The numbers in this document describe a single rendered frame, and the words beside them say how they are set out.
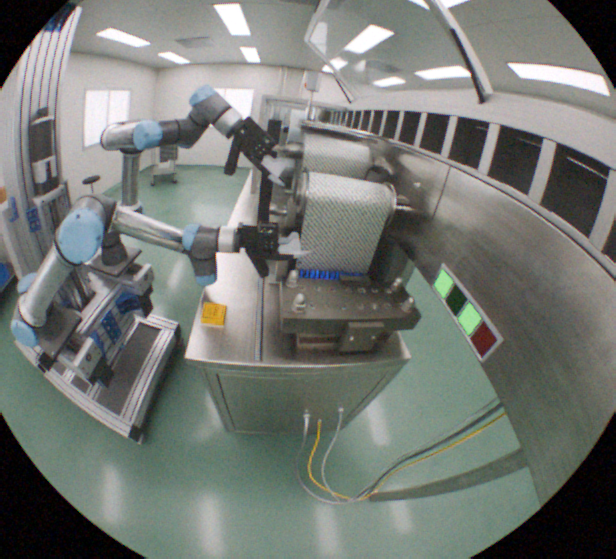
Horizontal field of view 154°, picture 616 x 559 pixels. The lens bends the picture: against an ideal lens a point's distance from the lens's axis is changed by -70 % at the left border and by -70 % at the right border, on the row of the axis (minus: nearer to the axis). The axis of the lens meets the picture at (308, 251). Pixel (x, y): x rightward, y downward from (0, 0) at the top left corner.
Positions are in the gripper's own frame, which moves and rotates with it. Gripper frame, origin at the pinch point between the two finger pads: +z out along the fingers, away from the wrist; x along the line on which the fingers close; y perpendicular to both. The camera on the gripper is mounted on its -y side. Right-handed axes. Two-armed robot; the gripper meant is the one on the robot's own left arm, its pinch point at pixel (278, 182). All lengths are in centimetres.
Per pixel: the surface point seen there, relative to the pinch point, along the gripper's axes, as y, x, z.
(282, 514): -92, -84, 87
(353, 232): 7.2, -8.0, 23.3
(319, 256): -5.1, -8.0, 22.8
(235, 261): -36.7, 12.0, 13.6
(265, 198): -13.4, 25.3, 6.5
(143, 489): -140, -81, 30
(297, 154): 8.1, 20.3, 0.9
